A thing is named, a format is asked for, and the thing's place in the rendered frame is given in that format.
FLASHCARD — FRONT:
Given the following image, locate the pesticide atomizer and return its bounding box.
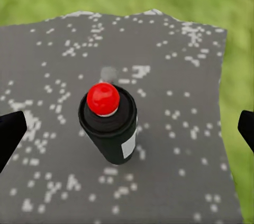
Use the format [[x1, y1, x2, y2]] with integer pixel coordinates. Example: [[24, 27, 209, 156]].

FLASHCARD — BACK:
[[79, 66, 138, 165]]

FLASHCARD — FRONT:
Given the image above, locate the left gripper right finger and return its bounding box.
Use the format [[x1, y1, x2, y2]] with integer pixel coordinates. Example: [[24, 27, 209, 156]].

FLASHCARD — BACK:
[[238, 111, 254, 152]]

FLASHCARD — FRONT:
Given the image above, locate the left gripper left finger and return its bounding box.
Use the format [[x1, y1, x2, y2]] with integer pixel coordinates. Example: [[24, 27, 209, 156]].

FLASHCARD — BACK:
[[0, 111, 27, 173]]

